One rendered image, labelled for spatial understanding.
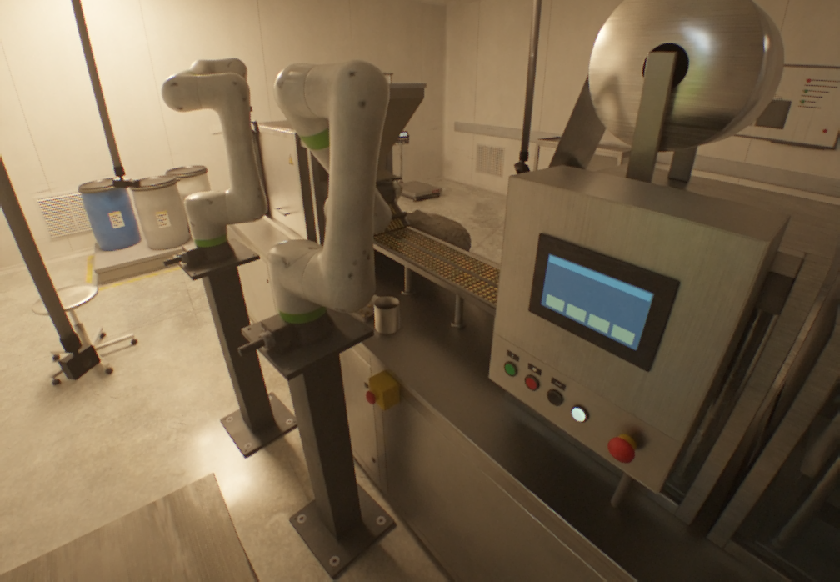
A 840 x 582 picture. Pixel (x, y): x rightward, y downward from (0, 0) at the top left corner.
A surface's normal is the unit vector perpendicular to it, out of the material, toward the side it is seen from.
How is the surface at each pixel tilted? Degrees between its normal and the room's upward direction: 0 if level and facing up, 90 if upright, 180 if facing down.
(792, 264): 90
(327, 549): 0
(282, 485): 0
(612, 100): 90
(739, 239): 90
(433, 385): 0
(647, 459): 90
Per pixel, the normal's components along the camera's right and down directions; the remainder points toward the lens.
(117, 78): 0.63, 0.34
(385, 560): 0.00, -0.90
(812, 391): -0.78, 0.27
